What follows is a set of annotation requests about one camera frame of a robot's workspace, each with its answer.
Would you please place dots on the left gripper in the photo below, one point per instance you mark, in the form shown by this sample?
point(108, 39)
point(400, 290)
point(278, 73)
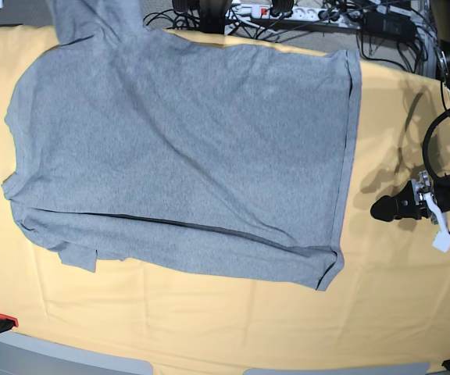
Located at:
point(410, 202)

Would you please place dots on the grey t-shirt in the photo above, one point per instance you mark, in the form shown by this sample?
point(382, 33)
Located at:
point(135, 143)

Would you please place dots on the yellow tablecloth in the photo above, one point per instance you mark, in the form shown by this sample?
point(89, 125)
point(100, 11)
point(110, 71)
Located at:
point(389, 305)

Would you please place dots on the black power adapter brick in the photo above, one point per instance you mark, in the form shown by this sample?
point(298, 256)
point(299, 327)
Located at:
point(389, 27)

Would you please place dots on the white power strip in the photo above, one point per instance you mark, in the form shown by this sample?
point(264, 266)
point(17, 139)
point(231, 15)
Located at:
point(257, 14)

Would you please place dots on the black caster wheel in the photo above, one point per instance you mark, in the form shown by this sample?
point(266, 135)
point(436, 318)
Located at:
point(211, 13)

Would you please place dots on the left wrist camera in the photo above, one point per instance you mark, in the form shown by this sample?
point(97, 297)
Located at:
point(442, 241)

